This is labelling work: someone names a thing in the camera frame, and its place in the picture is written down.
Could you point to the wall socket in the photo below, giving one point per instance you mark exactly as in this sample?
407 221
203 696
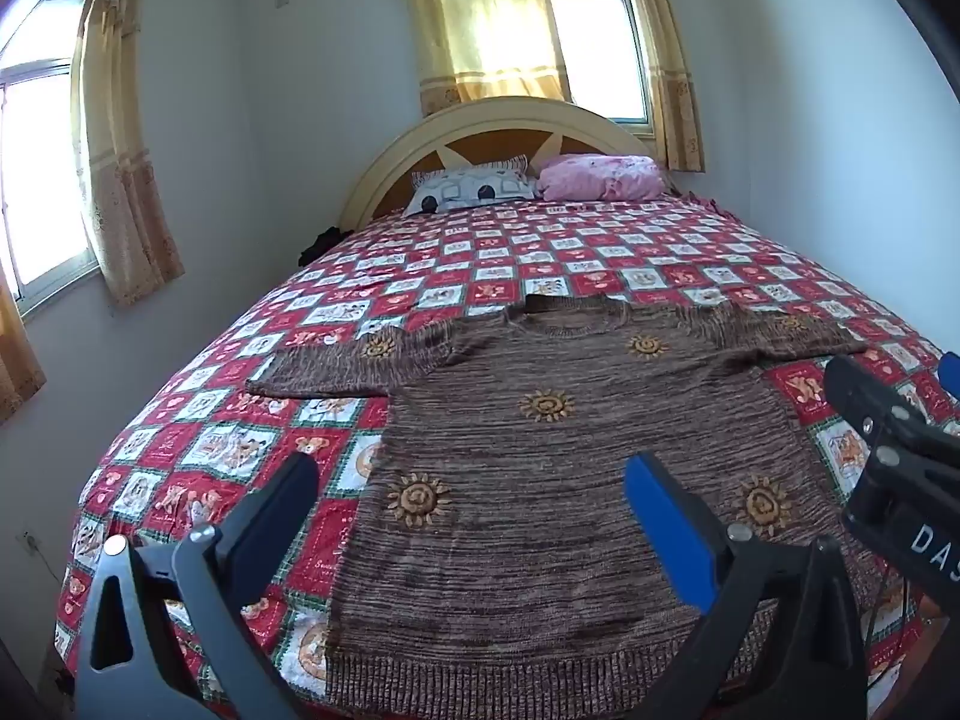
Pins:
30 542

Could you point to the pale yellow patterned curtain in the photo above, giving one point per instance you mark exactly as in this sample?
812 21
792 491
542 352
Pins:
120 142
487 22
667 60

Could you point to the cream arched bed headboard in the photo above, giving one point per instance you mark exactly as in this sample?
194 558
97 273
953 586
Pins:
480 131

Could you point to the grey white patterned pillow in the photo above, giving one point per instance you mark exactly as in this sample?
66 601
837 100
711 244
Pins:
471 186

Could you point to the orange curtain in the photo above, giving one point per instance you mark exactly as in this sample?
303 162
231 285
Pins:
16 352

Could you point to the brown knit sweater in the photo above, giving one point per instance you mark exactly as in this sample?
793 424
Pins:
540 480

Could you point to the red checked printed blanket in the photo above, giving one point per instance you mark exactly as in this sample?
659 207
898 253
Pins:
465 270

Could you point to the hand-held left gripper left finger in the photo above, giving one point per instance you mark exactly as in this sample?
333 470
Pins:
276 514

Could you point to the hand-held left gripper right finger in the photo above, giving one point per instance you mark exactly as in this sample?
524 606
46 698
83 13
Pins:
667 529

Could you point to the window behind headboard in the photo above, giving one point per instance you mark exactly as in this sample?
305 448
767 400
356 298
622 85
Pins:
600 52

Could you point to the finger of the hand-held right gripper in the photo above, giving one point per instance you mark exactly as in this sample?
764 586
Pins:
874 401
952 373

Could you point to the dark cloth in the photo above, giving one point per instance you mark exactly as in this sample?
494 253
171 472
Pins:
322 246

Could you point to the side wall window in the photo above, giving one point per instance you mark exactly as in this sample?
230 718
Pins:
41 165

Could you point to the pink pillow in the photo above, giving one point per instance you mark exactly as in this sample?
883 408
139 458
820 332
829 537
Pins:
600 176

